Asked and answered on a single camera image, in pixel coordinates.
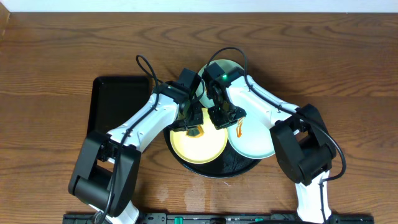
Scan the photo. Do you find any light blue plate top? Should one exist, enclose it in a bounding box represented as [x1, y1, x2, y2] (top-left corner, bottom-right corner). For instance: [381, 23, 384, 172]
[195, 59, 243, 108]

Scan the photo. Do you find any light blue plate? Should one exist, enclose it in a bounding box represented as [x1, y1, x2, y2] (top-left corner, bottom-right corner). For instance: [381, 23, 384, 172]
[195, 59, 243, 108]
[227, 114, 275, 159]

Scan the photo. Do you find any orange green sponge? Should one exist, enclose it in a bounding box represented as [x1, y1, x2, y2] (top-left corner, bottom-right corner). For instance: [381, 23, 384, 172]
[186, 125, 205, 138]

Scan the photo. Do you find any yellow plate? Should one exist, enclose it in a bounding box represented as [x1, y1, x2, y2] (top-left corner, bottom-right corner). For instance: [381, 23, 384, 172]
[169, 108, 228, 164]

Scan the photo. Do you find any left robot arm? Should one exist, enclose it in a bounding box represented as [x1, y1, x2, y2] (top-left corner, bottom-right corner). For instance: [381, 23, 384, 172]
[68, 81, 199, 223]

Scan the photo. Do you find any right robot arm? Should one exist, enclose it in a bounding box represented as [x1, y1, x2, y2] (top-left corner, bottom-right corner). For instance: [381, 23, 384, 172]
[202, 63, 341, 223]

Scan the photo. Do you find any round black tray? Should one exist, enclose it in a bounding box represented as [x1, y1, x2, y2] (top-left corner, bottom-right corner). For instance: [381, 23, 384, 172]
[163, 128, 261, 179]

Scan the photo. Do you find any black rectangular tray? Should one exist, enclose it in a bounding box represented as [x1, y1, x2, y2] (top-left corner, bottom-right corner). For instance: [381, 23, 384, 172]
[87, 76, 151, 134]

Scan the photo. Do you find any light blue plate right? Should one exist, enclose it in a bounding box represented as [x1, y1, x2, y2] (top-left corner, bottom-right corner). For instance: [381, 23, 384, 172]
[227, 114, 275, 159]

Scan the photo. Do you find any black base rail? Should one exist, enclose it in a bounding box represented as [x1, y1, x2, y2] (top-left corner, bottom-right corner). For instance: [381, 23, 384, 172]
[62, 211, 376, 224]

